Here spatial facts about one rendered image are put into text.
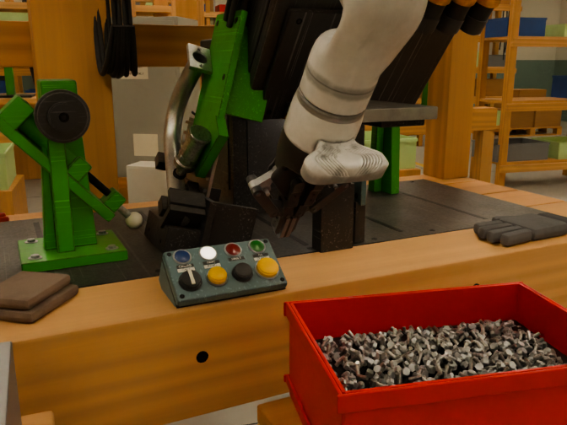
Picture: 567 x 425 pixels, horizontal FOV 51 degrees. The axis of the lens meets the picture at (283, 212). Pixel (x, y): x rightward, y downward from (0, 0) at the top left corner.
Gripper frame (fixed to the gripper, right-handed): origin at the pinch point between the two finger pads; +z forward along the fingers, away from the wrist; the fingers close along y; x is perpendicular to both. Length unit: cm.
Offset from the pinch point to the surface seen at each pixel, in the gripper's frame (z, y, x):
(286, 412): 12.5, 3.4, 18.1
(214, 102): 6.4, -1.6, -31.1
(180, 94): 11.9, 0.8, -40.3
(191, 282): 8.6, 10.6, 0.9
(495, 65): 343, -648, -520
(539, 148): 253, -448, -254
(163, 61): 26, -5, -71
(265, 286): 9.8, 0.9, 2.4
